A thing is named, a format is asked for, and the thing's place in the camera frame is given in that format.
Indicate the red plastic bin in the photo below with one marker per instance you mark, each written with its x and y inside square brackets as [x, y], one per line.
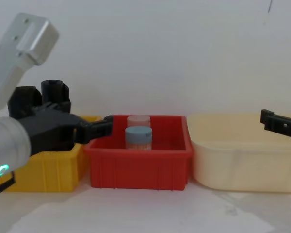
[135, 170]

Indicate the white table cloth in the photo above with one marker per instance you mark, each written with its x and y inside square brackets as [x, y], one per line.
[145, 213]

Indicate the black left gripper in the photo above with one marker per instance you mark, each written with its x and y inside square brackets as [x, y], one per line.
[48, 126]

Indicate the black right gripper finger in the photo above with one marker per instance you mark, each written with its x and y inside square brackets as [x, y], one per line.
[281, 126]

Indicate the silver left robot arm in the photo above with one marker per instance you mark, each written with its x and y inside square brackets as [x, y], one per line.
[5, 145]

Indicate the clear jar with blue lid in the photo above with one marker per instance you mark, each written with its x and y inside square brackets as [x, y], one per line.
[138, 134]

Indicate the yellow plastic bin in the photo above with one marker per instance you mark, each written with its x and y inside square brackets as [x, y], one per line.
[55, 170]

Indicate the cream plastic tub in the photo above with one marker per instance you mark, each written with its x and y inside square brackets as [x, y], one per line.
[245, 167]

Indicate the clear jar with pink lid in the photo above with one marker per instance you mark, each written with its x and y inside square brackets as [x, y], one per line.
[138, 120]

